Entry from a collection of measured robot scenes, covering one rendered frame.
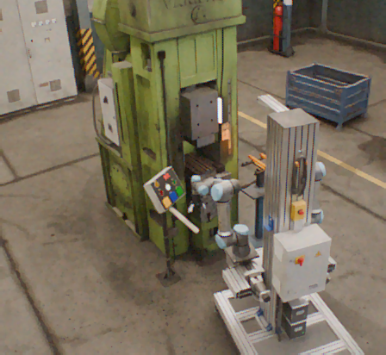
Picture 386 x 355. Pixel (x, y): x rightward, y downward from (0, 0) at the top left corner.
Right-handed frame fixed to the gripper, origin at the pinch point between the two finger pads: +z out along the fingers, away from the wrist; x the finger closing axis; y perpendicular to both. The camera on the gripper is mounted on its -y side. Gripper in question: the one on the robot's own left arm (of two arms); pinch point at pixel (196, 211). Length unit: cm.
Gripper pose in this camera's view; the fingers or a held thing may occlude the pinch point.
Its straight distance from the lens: 411.4
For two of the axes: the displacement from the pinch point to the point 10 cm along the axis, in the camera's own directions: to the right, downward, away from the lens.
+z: 0.5, 8.7, 4.8
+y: 3.2, 4.5, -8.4
